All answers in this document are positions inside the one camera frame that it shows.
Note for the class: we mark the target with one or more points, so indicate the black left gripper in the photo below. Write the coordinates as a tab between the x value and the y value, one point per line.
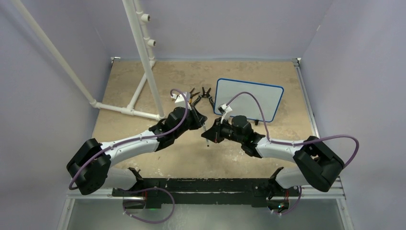
198	119

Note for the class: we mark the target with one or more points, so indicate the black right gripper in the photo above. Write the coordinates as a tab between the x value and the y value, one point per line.
215	131

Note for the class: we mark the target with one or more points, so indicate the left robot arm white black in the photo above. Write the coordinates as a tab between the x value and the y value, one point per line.
90	166

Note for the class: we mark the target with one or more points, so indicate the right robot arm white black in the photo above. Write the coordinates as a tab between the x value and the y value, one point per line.
316	164

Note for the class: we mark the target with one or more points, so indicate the blue framed whiteboard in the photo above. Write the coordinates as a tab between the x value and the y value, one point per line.
263	106

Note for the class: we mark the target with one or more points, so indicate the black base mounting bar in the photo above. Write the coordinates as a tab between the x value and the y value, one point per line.
256	192

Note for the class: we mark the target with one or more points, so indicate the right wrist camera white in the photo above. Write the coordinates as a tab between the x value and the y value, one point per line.
225	111

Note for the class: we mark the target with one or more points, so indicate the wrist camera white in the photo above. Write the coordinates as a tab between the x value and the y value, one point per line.
225	111
180	101

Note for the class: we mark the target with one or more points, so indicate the yellow black handled pliers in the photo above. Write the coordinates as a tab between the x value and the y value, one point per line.
192	95

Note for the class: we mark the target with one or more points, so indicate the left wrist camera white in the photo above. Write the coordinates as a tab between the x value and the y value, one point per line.
180	101

